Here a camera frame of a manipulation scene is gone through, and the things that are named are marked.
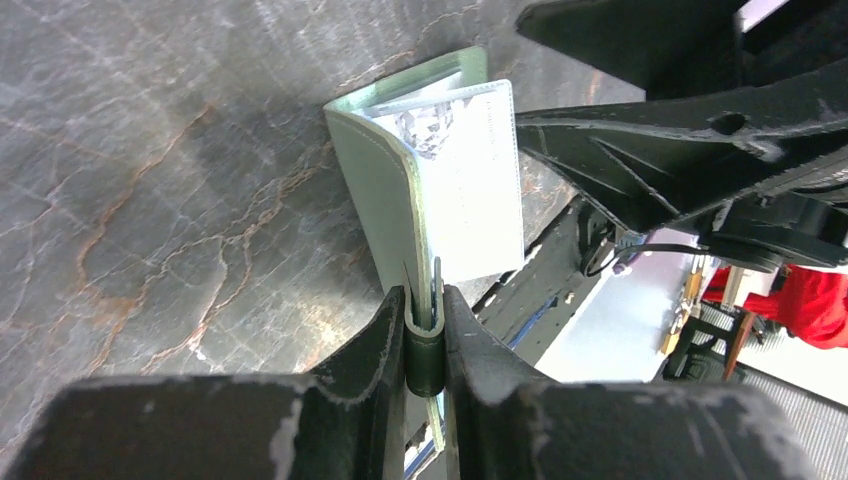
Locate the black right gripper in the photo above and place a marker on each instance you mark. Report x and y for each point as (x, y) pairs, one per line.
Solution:
(774, 147)

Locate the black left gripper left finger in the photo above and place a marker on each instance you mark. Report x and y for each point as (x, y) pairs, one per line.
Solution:
(343, 419)

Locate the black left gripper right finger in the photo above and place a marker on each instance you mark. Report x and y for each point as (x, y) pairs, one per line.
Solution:
(507, 420)

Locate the person in background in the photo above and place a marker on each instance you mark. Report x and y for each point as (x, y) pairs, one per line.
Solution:
(812, 305)

